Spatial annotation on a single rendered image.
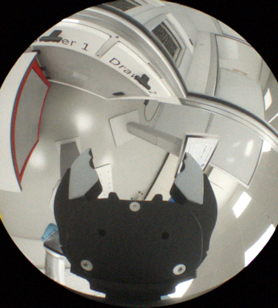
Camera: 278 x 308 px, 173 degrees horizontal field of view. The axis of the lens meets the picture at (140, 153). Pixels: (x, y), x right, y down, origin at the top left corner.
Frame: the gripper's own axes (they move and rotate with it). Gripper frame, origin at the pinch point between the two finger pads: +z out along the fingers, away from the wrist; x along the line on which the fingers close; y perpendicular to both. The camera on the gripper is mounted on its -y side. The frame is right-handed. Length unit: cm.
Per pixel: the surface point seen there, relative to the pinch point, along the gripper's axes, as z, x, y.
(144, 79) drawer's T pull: 19.9, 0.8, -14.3
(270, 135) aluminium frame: -1.9, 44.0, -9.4
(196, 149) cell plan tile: 44, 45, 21
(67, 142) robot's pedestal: 66, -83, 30
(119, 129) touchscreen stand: 113, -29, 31
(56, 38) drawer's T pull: 1.6, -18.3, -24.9
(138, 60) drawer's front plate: 15.5, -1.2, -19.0
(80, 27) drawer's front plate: 3.7, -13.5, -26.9
